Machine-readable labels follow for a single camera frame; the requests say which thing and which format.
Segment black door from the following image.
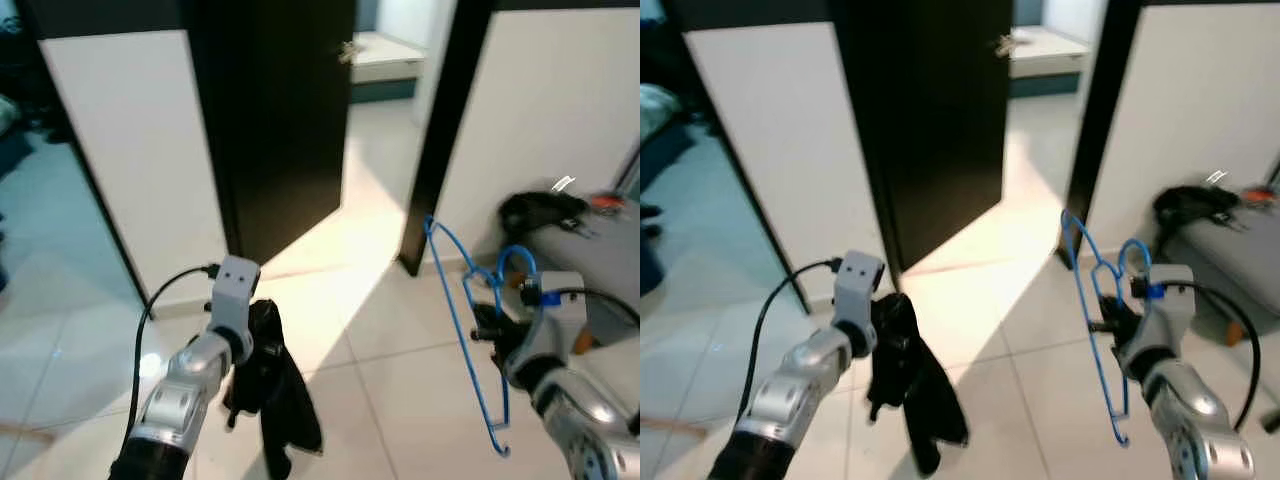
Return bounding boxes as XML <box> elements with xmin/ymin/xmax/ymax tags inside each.
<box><xmin>183</xmin><ymin>0</ymin><xmax>358</xmax><ymax>269</ymax></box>
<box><xmin>828</xmin><ymin>0</ymin><xmax>1011</xmax><ymax>273</ymax></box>

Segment black printed T-shirt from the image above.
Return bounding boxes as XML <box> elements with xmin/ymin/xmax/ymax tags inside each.
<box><xmin>220</xmin><ymin>297</ymin><xmax>326</xmax><ymax>480</ymax></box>
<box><xmin>865</xmin><ymin>290</ymin><xmax>971</xmax><ymax>477</ymax></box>

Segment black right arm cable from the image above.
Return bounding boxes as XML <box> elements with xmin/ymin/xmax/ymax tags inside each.
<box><xmin>545</xmin><ymin>285</ymin><xmax>641</xmax><ymax>329</ymax></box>
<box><xmin>1155</xmin><ymin>283</ymin><xmax>1263</xmax><ymax>431</ymax></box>

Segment black strap bag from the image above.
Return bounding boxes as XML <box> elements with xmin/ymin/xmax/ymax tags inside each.
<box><xmin>1150</xmin><ymin>182</ymin><xmax>1243</xmax><ymax>239</ymax></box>
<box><xmin>497</xmin><ymin>188</ymin><xmax>593</xmax><ymax>243</ymax></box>

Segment grey ottoman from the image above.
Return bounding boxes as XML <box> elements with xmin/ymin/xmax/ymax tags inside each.
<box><xmin>1163</xmin><ymin>195</ymin><xmax>1280</xmax><ymax>349</ymax></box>
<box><xmin>518</xmin><ymin>198</ymin><xmax>641</xmax><ymax>346</ymax></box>

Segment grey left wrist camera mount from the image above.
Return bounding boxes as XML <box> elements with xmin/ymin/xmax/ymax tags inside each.
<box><xmin>206</xmin><ymin>254</ymin><xmax>264</xmax><ymax>346</ymax></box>
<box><xmin>832</xmin><ymin>250</ymin><xmax>888</xmax><ymax>346</ymax></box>

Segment blue plastic hanger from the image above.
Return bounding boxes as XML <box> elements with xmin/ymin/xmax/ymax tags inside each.
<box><xmin>1060</xmin><ymin>208</ymin><xmax>1153</xmax><ymax>448</ymax></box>
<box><xmin>422</xmin><ymin>214</ymin><xmax>544</xmax><ymax>459</ymax></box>

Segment black door frame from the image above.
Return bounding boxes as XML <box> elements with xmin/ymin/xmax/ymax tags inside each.
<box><xmin>1058</xmin><ymin>0</ymin><xmax>1149</xmax><ymax>269</ymax></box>
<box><xmin>397</xmin><ymin>0</ymin><xmax>498</xmax><ymax>278</ymax></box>

